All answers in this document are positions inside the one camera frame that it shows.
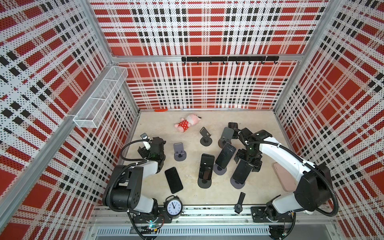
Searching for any black hook rail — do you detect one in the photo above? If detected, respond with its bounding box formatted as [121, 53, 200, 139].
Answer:
[181, 56, 280, 63]

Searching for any grey stand back right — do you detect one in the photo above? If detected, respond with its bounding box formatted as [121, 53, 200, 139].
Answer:
[218, 127, 235, 149]

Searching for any grey stand back centre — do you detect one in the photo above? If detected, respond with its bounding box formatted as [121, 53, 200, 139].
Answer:
[200, 127, 213, 147]

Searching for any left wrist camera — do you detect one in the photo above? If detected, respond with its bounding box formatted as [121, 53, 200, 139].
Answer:
[140, 133, 151, 150]

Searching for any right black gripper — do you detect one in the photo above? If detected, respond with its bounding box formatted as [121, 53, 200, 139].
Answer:
[233, 148, 261, 173]

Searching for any dark stand centre front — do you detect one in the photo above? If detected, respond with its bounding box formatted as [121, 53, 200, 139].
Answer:
[198, 178, 212, 189]

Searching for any grey stand left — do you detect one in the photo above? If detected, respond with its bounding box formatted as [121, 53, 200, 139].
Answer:
[174, 143, 187, 162]

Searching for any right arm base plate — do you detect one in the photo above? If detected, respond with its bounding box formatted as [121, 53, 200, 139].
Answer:
[251, 206, 293, 223]

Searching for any pink phone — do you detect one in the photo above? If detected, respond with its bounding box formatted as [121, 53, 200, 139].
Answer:
[272, 163, 297, 192]

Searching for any white wire mesh basket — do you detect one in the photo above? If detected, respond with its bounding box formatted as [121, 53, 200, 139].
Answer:
[74, 66, 128, 129]

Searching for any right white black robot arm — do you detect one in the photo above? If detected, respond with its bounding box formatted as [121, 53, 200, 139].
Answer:
[234, 128, 339, 222]

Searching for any black alarm clock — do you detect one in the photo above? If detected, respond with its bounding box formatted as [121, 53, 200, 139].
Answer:
[164, 195, 183, 219]

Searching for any black phone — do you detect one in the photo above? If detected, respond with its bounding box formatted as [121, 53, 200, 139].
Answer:
[199, 154, 215, 181]
[228, 122, 239, 139]
[165, 167, 184, 194]
[231, 160, 253, 184]
[215, 143, 237, 170]

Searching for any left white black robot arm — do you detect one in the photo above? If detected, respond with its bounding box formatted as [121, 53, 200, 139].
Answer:
[102, 137, 166, 215]

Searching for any grey stand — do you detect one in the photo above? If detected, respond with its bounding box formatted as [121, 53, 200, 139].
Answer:
[200, 127, 213, 147]
[230, 178, 245, 190]
[213, 164, 227, 176]
[218, 127, 235, 149]
[174, 143, 187, 162]

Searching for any grey stand front right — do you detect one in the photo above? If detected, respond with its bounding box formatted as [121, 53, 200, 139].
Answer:
[230, 178, 245, 190]

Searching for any grey stand centre middle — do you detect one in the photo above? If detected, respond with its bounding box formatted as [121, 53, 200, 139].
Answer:
[213, 164, 227, 176]

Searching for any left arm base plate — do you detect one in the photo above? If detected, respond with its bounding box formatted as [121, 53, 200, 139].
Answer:
[133, 207, 172, 224]

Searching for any black wristwatch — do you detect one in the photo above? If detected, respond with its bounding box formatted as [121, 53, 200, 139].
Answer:
[234, 192, 246, 214]

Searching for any pink plush toy red dress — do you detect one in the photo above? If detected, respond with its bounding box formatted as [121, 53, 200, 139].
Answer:
[174, 114, 202, 133]

